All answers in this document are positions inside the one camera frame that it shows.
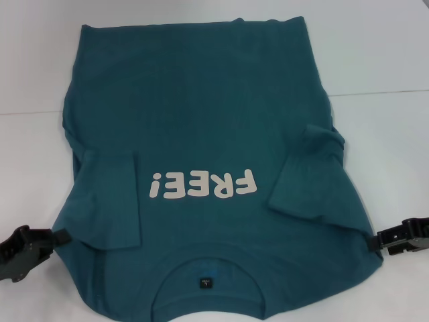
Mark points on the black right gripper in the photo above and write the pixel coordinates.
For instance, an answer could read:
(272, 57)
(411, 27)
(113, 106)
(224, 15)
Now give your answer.
(407, 236)

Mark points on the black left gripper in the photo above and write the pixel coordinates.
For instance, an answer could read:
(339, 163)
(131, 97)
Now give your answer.
(21, 251)

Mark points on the teal T-shirt with FREE print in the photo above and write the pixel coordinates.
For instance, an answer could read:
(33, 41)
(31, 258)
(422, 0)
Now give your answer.
(201, 117)

